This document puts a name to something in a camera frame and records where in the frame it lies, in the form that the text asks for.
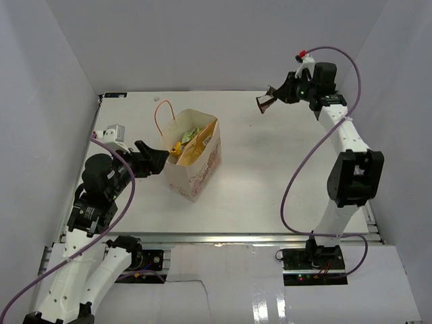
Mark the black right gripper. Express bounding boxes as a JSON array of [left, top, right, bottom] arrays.
[[273, 72, 317, 105]]

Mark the brown chocolate bar wrapper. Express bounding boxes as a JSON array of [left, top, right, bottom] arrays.
[[256, 86, 277, 114]]

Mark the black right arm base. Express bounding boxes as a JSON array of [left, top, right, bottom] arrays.
[[275, 246, 348, 287]]

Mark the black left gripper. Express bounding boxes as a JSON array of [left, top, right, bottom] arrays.
[[107, 140, 169, 198]]

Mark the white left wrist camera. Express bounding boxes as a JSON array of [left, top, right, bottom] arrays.
[[92, 124, 131, 153]]

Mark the left blue table label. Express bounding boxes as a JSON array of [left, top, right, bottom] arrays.
[[103, 92, 128, 99]]

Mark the beige paper gift bag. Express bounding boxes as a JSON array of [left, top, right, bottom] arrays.
[[154, 100, 221, 202]]

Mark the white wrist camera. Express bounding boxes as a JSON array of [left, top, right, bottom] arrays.
[[92, 124, 131, 153], [295, 51, 315, 80]]

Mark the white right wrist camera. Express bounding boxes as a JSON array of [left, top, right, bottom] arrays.
[[295, 51, 315, 80]]

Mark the aluminium table front rail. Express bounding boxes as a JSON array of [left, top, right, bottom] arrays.
[[57, 232, 384, 244]]

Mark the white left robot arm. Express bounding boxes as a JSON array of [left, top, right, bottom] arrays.
[[24, 140, 169, 323]]

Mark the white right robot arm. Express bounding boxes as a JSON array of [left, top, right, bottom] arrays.
[[273, 62, 384, 269]]

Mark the large tan chip bag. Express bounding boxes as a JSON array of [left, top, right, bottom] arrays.
[[177, 118, 217, 166]]

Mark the yellow M&M's candy pack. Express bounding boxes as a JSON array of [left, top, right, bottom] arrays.
[[170, 142, 184, 157]]

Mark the small green candy packet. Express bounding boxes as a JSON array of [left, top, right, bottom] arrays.
[[181, 128, 203, 144]]

